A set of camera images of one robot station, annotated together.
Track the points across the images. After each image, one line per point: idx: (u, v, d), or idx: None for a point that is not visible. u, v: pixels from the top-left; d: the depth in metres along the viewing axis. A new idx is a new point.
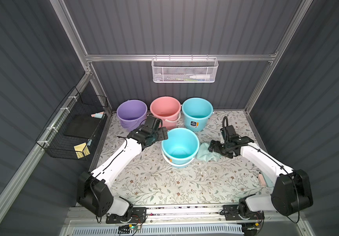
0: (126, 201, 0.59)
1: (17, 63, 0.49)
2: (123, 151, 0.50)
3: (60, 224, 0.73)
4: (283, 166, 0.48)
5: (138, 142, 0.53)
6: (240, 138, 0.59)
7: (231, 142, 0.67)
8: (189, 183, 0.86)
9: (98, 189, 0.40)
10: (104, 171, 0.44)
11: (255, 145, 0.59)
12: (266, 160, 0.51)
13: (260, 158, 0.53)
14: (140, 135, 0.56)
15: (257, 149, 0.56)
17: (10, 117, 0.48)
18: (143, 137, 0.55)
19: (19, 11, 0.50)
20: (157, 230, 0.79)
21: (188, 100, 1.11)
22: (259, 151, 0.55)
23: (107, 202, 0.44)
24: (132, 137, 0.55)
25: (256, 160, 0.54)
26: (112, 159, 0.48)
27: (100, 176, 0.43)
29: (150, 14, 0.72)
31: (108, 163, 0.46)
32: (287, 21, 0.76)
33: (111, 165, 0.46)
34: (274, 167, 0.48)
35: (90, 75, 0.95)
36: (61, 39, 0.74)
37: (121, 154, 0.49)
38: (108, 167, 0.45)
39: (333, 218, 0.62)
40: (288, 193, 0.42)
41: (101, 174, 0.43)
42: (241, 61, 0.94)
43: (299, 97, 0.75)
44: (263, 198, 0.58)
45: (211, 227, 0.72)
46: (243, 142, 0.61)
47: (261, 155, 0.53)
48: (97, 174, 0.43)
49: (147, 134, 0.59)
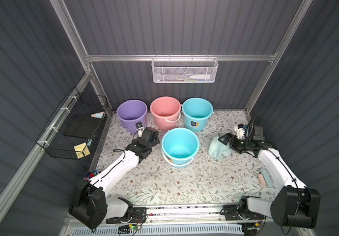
0: (124, 203, 0.66)
1: (17, 63, 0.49)
2: (121, 162, 0.52)
3: (60, 224, 0.73)
4: (296, 179, 0.45)
5: (135, 155, 0.56)
6: (263, 142, 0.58)
7: (252, 142, 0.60)
8: (189, 183, 0.86)
9: (95, 196, 0.40)
10: (102, 179, 0.45)
11: (276, 152, 0.56)
12: (281, 169, 0.49)
13: (276, 165, 0.51)
14: (136, 147, 0.59)
15: (276, 157, 0.54)
17: (10, 116, 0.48)
18: (141, 150, 0.58)
19: (20, 12, 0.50)
20: (157, 230, 0.79)
21: (188, 100, 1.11)
22: (277, 159, 0.52)
23: (100, 214, 0.43)
24: (131, 149, 0.58)
25: (271, 165, 0.53)
26: (110, 168, 0.49)
27: (98, 184, 0.44)
29: (150, 14, 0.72)
31: (106, 172, 0.48)
32: (287, 20, 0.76)
33: (109, 173, 0.47)
34: (286, 177, 0.46)
35: (90, 75, 0.95)
36: (61, 39, 0.74)
37: (119, 164, 0.51)
38: (106, 176, 0.46)
39: (333, 218, 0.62)
40: (289, 204, 0.41)
41: (99, 182, 0.44)
42: (241, 61, 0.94)
43: (299, 97, 0.75)
44: (263, 202, 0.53)
45: (211, 227, 0.72)
46: (265, 146, 0.59)
47: (278, 162, 0.51)
48: (95, 182, 0.44)
49: (144, 148, 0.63)
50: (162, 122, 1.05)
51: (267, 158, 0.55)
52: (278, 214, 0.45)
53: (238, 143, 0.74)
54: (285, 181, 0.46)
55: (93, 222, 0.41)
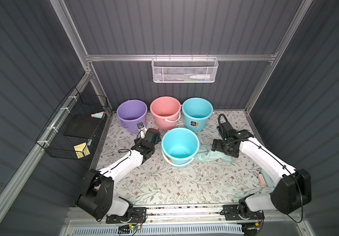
0: (125, 202, 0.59)
1: (17, 64, 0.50)
2: (127, 158, 0.56)
3: (60, 224, 0.73)
4: (285, 165, 0.46)
5: (141, 154, 0.60)
6: (240, 133, 0.60)
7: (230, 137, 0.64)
8: (189, 183, 0.86)
9: (105, 184, 0.43)
10: (111, 170, 0.48)
11: (258, 143, 0.54)
12: (269, 159, 0.49)
13: (264, 157, 0.50)
14: (141, 148, 0.64)
15: (258, 146, 0.53)
17: (11, 116, 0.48)
18: (145, 150, 0.63)
19: (20, 12, 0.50)
20: (157, 230, 0.79)
21: (188, 100, 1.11)
22: (260, 148, 0.53)
23: (107, 205, 0.45)
24: (136, 149, 0.63)
25: (259, 157, 0.51)
26: (119, 162, 0.53)
27: (107, 174, 0.47)
29: (150, 15, 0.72)
31: (114, 164, 0.52)
32: (287, 21, 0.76)
33: (117, 166, 0.51)
34: (276, 167, 0.46)
35: (90, 75, 0.95)
36: (61, 39, 0.74)
37: (127, 161, 0.55)
38: (115, 168, 0.50)
39: (334, 218, 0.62)
40: (291, 194, 0.41)
41: (108, 172, 0.47)
42: (241, 61, 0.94)
43: (299, 98, 0.76)
44: (260, 198, 0.59)
45: (211, 227, 0.72)
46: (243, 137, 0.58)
47: (264, 153, 0.51)
48: (104, 172, 0.47)
49: (148, 149, 0.67)
50: (162, 122, 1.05)
51: (250, 149, 0.54)
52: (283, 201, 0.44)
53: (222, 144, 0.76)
54: (277, 171, 0.46)
55: (99, 212, 0.42)
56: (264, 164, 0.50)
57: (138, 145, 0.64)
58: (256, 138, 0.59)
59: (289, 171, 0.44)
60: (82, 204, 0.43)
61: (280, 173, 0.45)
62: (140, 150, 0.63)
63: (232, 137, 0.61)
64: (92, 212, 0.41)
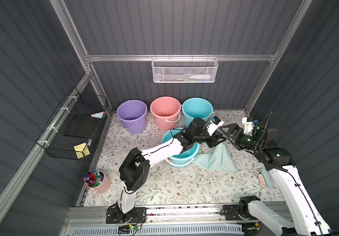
0: (131, 202, 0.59)
1: (17, 64, 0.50)
2: (168, 145, 0.57)
3: (60, 224, 0.73)
4: (320, 222, 0.38)
5: (181, 144, 0.60)
6: (280, 157, 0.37)
7: (264, 154, 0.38)
8: (189, 183, 0.86)
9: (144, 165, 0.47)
10: (150, 154, 0.52)
11: (296, 176, 0.44)
12: (302, 203, 0.41)
13: (295, 197, 0.42)
14: (184, 139, 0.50)
15: (295, 183, 0.43)
17: (11, 117, 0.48)
18: (186, 142, 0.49)
19: (20, 12, 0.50)
20: (157, 230, 0.79)
21: (188, 100, 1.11)
22: (297, 187, 0.43)
23: (141, 183, 0.50)
24: (178, 138, 0.62)
25: (287, 193, 0.45)
26: (159, 146, 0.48)
27: (146, 157, 0.50)
29: (150, 14, 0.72)
31: (155, 149, 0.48)
32: (287, 20, 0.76)
33: (157, 151, 0.54)
34: (308, 220, 0.39)
35: (90, 75, 0.95)
36: (61, 39, 0.74)
37: (166, 148, 0.56)
38: (155, 152, 0.53)
39: (334, 218, 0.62)
40: None
41: (148, 156, 0.51)
42: (241, 61, 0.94)
43: (299, 98, 0.76)
44: (266, 215, 0.56)
45: (211, 227, 0.72)
46: (280, 161, 0.46)
47: (298, 193, 0.42)
48: (144, 154, 0.51)
49: (190, 142, 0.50)
50: (162, 122, 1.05)
51: (280, 181, 0.46)
52: None
53: (242, 139, 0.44)
54: (307, 225, 0.39)
55: (133, 187, 0.48)
56: (290, 204, 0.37)
57: (181, 134, 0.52)
58: (296, 168, 0.45)
59: (322, 231, 0.37)
60: (123, 174, 0.51)
61: (310, 229, 0.38)
62: (183, 140, 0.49)
63: (266, 157, 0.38)
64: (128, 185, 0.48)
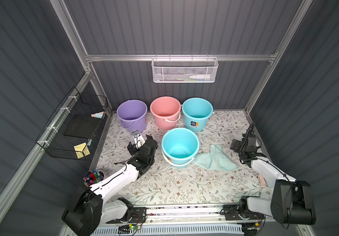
0: (122, 206, 0.64)
1: (17, 64, 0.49)
2: (122, 173, 0.54)
3: (60, 224, 0.73)
4: (286, 175, 0.50)
5: (135, 169, 0.58)
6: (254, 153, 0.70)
7: (244, 154, 0.69)
8: (189, 183, 0.86)
9: (93, 202, 0.41)
10: (102, 187, 0.47)
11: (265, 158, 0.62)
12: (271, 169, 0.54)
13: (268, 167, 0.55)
14: (137, 163, 0.62)
15: (266, 161, 0.60)
17: (11, 116, 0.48)
18: (141, 166, 0.61)
19: (20, 12, 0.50)
20: (157, 230, 0.79)
21: (188, 100, 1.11)
22: (268, 162, 0.58)
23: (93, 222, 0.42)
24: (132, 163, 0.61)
25: (264, 169, 0.57)
26: (112, 177, 0.52)
27: (98, 191, 0.45)
29: (150, 14, 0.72)
31: (107, 181, 0.50)
32: (287, 20, 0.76)
33: (110, 183, 0.49)
34: (277, 174, 0.50)
35: (90, 75, 0.95)
36: (61, 39, 0.74)
37: (120, 175, 0.53)
38: (106, 185, 0.48)
39: (333, 218, 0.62)
40: (285, 197, 0.42)
41: (99, 190, 0.46)
42: (241, 61, 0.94)
43: (299, 98, 0.77)
44: (263, 201, 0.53)
45: (211, 227, 0.72)
46: (255, 156, 0.64)
47: (269, 165, 0.56)
48: (95, 189, 0.45)
49: (144, 164, 0.65)
50: (162, 122, 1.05)
51: (259, 164, 0.60)
52: (279, 211, 0.45)
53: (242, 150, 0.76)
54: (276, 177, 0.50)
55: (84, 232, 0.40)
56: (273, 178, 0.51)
57: (134, 159, 0.65)
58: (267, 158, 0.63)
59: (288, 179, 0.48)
60: (68, 221, 0.41)
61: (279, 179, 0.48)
62: (137, 165, 0.61)
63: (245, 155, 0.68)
64: (76, 231, 0.40)
